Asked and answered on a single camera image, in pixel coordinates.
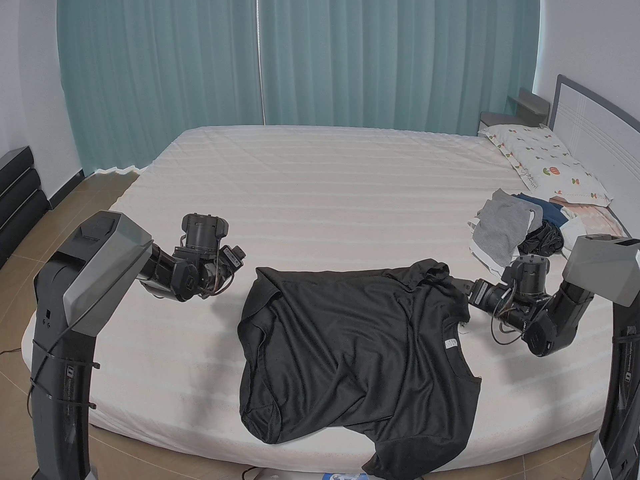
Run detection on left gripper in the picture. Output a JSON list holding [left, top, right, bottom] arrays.
[[214, 244, 247, 289]]

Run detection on bed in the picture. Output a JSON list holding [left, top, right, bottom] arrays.
[[22, 74, 640, 476]]

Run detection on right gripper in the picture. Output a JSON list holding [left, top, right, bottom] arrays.
[[467, 278, 506, 316]]

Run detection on blue-green curtain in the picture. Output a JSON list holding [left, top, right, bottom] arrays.
[[257, 0, 543, 136], [57, 0, 266, 176]]

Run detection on pile of clothes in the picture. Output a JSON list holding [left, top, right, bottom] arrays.
[[467, 189, 601, 276]]

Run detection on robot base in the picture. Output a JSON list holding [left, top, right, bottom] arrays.
[[260, 470, 373, 480]]

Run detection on black chest of drawers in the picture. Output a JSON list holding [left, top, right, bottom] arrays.
[[0, 146, 50, 269]]

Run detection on black T-shirt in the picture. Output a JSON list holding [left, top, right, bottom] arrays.
[[237, 259, 483, 479]]

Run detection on white printed pillow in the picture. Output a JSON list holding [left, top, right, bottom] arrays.
[[477, 124, 615, 205]]

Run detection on dark grey bedside table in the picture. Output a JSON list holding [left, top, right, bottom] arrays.
[[479, 87, 551, 131]]

